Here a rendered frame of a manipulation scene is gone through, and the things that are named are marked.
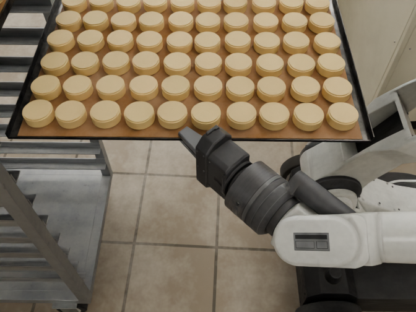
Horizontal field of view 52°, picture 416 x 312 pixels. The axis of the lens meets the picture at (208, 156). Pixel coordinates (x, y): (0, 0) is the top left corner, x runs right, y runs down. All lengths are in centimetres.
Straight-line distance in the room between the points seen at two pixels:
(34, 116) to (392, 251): 57
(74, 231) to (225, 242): 53
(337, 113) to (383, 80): 99
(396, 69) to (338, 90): 93
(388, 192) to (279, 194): 77
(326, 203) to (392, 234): 9
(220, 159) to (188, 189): 107
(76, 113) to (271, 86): 34
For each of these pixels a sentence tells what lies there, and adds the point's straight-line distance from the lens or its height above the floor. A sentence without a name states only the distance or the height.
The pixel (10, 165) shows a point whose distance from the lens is 162.
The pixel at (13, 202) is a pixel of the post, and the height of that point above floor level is 75.
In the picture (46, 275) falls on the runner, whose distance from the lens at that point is 138.
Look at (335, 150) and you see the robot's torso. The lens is 110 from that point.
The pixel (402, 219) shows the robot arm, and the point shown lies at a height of 98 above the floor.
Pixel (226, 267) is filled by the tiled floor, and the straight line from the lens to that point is 155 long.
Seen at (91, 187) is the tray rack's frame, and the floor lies 15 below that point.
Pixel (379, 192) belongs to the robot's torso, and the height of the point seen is 40.
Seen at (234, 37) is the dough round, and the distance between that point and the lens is 85.
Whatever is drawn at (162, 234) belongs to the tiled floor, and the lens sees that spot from 161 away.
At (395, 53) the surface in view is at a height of 46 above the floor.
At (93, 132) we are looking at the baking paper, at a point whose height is 89.
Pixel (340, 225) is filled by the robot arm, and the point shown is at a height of 97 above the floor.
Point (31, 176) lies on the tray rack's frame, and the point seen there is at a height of 15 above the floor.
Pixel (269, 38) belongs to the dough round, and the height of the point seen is 91.
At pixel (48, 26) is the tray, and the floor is 89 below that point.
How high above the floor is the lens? 145
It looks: 54 degrees down
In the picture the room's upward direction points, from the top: straight up
